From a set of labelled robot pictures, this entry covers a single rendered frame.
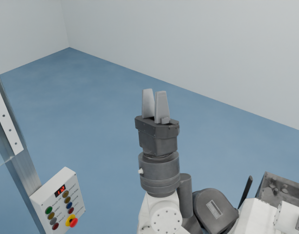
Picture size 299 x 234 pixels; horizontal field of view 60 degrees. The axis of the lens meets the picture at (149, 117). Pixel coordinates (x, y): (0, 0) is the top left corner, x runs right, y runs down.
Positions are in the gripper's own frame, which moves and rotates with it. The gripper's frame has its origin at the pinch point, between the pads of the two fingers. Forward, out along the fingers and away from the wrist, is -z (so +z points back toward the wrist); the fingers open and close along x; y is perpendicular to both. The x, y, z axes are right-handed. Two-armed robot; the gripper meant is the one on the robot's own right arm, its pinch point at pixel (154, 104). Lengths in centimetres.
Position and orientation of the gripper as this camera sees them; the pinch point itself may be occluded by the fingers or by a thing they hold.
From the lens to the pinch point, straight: 52.4
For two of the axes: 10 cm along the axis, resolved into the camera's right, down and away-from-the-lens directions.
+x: 4.9, 1.8, -8.5
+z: 0.8, 9.7, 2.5
